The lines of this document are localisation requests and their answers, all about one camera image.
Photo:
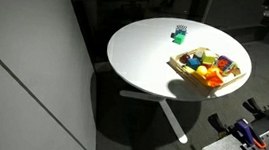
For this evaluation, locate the green cube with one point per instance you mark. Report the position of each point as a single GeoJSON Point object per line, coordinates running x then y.
{"type": "Point", "coordinates": [179, 39]}

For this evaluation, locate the orange block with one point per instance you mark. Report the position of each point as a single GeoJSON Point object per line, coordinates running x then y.
{"type": "Point", "coordinates": [214, 79]}

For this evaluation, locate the white table base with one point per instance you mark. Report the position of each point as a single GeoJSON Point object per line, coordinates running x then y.
{"type": "Point", "coordinates": [171, 116]}

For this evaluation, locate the yellow ball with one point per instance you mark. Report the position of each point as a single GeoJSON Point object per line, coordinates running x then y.
{"type": "Point", "coordinates": [202, 70]}

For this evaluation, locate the yellow-green cube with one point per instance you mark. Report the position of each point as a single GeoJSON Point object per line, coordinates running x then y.
{"type": "Point", "coordinates": [209, 56]}

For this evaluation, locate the wooden toy tray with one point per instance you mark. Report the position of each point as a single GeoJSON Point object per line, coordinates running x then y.
{"type": "Point", "coordinates": [175, 60]}

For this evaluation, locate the grey partition panel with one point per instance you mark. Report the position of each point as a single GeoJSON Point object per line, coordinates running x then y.
{"type": "Point", "coordinates": [25, 57]}

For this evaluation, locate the blue checkered cube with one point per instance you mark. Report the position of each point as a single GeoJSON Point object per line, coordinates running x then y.
{"type": "Point", "coordinates": [180, 30]}

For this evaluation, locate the grey cube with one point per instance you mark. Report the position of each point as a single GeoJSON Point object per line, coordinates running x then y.
{"type": "Point", "coordinates": [198, 54]}

